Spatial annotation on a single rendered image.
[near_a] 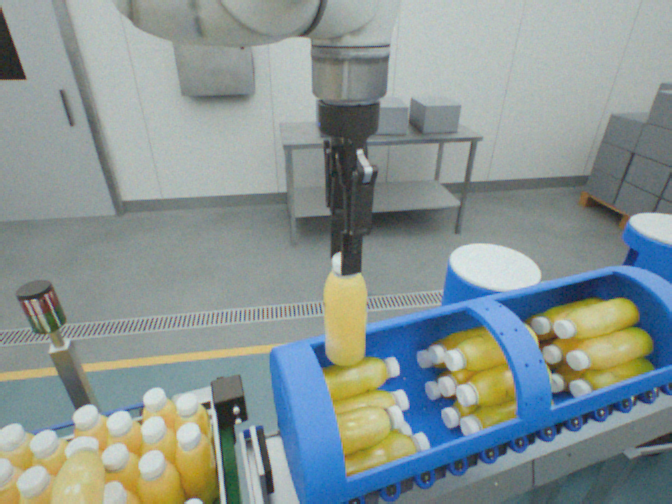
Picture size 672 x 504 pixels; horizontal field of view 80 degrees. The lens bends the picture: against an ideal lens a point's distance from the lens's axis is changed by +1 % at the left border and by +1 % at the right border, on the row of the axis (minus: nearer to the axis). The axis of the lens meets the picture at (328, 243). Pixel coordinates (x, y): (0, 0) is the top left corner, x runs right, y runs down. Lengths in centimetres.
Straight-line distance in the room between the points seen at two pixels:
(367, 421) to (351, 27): 61
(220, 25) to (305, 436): 55
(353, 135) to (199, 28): 21
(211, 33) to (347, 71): 16
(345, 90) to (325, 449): 51
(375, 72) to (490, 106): 408
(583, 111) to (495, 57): 121
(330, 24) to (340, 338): 43
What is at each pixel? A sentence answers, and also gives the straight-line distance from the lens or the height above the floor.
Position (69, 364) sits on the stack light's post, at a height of 105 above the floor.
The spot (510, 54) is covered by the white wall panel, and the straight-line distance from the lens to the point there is 452.
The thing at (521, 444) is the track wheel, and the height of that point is 96.
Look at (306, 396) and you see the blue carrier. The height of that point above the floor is 122.
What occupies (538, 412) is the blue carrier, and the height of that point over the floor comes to 112.
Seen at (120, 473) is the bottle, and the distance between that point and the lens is 87.
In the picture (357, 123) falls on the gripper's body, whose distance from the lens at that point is 48.
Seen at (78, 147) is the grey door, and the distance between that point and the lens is 433.
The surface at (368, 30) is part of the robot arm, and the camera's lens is 46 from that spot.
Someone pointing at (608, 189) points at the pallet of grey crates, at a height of 27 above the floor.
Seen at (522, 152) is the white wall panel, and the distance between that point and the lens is 489.
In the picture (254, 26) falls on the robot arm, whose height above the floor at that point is 174.
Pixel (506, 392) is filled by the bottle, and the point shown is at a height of 111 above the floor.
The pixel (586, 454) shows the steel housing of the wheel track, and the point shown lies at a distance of 121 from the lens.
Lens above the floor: 175
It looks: 30 degrees down
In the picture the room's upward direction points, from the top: straight up
